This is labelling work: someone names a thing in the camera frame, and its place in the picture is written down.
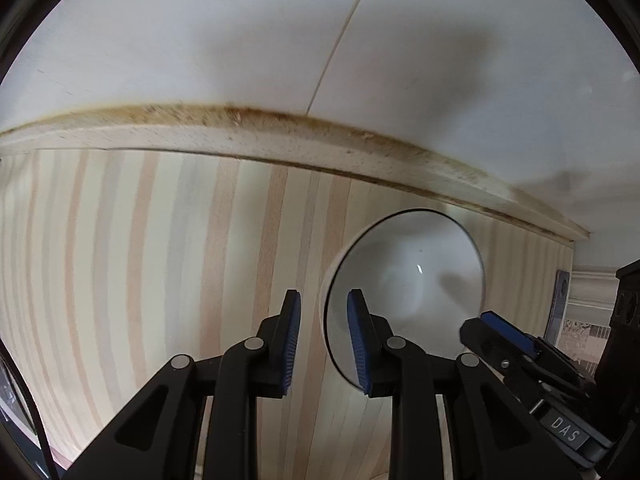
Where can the patterned glass sliding door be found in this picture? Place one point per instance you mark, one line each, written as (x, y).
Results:
(585, 340)

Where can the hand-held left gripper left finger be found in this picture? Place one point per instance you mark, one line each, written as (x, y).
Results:
(292, 340)

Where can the striped cat print tablecloth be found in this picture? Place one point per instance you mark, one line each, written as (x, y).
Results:
(150, 260)

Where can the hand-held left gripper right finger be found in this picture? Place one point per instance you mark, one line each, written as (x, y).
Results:
(356, 340)

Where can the white bowl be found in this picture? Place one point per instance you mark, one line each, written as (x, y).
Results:
(410, 270)

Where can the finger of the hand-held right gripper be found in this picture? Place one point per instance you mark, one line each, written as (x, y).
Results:
(510, 332)
(475, 335)

